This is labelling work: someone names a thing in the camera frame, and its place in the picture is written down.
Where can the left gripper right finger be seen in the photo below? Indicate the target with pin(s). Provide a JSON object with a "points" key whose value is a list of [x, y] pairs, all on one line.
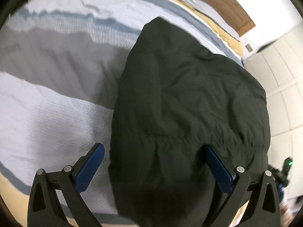
{"points": [[263, 206]]}

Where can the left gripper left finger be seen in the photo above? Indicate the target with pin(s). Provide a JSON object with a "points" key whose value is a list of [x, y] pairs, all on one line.
{"points": [[44, 208]]}

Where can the black puffer coat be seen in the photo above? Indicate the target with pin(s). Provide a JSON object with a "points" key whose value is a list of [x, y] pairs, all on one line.
{"points": [[174, 97]]}

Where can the white wardrobe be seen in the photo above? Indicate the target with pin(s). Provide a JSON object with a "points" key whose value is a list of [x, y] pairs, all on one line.
{"points": [[278, 68]]}

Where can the striped duvet cover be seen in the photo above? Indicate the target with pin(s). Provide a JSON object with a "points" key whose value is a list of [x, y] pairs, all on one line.
{"points": [[60, 65]]}

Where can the wooden headboard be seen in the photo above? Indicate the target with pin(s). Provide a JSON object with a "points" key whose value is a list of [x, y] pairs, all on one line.
{"points": [[233, 13]]}

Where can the wall switch plate right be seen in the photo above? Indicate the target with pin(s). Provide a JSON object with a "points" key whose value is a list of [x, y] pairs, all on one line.
{"points": [[249, 48]]}

